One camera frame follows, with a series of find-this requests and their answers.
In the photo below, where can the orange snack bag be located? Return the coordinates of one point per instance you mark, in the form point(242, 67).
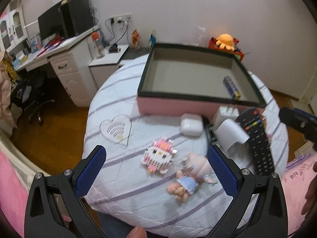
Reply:
point(135, 38)

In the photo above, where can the pink white block cat figure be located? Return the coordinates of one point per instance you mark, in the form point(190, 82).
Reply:
point(158, 157)

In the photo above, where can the blue rectangular small box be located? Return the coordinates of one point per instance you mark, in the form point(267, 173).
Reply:
point(231, 88)

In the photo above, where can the clear plastic bag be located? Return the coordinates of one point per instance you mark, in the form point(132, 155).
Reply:
point(200, 36)

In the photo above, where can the black computer monitor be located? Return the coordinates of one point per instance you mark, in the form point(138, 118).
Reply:
point(50, 22)

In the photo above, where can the person's thumb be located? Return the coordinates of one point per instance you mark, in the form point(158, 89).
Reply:
point(137, 232)

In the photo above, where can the small black speaker device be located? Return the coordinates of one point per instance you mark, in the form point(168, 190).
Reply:
point(114, 49)

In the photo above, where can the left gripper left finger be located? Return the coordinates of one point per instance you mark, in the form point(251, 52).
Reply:
point(55, 207)

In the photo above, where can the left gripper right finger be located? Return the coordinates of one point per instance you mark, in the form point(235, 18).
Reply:
point(258, 208)

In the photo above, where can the white low cabinet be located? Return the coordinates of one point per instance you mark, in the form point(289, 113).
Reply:
point(103, 68)

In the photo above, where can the pig and doll figurine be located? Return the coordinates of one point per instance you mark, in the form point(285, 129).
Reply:
point(196, 171)

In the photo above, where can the black computer tower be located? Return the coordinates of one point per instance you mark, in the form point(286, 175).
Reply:
point(76, 17)

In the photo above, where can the black TV remote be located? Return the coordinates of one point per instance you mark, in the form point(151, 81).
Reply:
point(258, 142)

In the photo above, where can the pink bedding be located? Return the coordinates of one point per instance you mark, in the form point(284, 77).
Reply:
point(299, 173)

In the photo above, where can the person's right hand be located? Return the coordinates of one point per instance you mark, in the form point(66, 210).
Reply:
point(310, 196)

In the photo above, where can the blue snack bag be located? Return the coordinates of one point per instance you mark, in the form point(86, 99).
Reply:
point(152, 39)

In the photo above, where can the white power adapter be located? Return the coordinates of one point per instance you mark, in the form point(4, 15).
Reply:
point(223, 113)

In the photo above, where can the wall power outlet strip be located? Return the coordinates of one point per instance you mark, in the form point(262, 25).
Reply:
point(121, 18)

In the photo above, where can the black office chair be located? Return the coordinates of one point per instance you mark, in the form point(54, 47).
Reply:
point(30, 92)

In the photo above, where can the white glass door cabinet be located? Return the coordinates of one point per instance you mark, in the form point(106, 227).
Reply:
point(13, 30)

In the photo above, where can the dark low bench top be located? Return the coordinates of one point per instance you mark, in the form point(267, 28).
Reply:
point(131, 54)

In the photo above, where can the red toy storage box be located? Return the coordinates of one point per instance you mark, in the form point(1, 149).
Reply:
point(237, 52)

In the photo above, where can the pink box with black rim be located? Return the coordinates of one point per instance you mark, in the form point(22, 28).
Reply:
point(179, 79)

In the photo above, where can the white earbuds case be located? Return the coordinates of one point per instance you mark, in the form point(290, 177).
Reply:
point(191, 125)

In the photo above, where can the white desk with drawers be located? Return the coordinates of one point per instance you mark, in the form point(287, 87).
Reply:
point(70, 61)

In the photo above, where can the bottle with red cap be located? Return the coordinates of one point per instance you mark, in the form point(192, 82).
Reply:
point(98, 45)

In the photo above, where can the orange octopus plush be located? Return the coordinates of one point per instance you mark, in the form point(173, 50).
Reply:
point(225, 41)

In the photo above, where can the black hair clip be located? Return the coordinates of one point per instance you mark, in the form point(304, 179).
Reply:
point(210, 135)

